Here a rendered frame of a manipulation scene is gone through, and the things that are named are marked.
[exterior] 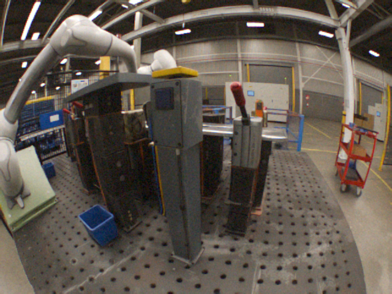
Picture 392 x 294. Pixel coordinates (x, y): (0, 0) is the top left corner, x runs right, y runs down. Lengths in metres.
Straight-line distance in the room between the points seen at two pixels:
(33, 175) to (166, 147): 0.82
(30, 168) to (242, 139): 0.99
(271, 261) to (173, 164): 0.38
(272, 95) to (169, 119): 8.27
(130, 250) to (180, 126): 0.41
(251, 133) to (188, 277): 0.39
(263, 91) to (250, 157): 8.09
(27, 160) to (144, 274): 0.83
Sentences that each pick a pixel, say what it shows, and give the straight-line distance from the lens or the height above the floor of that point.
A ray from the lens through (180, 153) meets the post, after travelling 0.27.
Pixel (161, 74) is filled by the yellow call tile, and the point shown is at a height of 1.15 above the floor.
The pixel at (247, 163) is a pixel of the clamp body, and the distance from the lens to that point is 0.40.
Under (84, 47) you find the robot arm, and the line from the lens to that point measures 0.58.
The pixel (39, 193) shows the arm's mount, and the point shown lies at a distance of 0.91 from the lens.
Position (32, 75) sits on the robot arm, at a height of 1.30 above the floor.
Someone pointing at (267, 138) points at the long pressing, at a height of 1.00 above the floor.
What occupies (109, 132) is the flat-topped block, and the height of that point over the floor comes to 1.04.
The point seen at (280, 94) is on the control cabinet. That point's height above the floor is 1.50.
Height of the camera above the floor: 1.11
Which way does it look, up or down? 17 degrees down
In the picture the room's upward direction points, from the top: 2 degrees counter-clockwise
